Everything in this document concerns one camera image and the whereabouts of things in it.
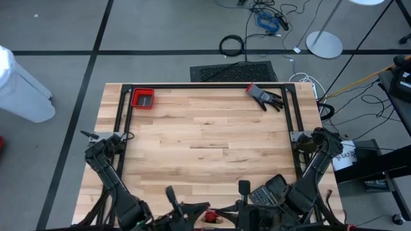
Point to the black slanted pole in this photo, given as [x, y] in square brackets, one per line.
[356, 49]

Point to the red plastic bin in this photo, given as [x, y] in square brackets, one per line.
[142, 99]

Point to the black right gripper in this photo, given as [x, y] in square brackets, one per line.
[258, 219]

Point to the white printed box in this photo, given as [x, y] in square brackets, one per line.
[345, 158]

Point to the white power strip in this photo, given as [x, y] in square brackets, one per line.
[314, 90]

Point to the black aluminium table frame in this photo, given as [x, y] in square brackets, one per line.
[205, 86]

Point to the black screwdriver bit case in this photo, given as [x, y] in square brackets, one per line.
[263, 194]

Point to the floor lamp with round base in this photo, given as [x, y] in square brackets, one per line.
[324, 45]

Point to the side table on casters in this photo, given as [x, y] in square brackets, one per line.
[369, 167]

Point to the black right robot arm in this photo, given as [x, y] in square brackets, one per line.
[314, 173]

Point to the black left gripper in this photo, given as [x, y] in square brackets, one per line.
[170, 224]

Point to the black electronic device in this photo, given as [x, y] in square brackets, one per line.
[401, 83]

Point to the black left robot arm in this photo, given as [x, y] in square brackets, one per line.
[109, 179]

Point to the grey work glove red cuff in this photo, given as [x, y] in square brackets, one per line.
[261, 95]

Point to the black floor mat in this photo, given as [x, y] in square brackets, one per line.
[237, 72]

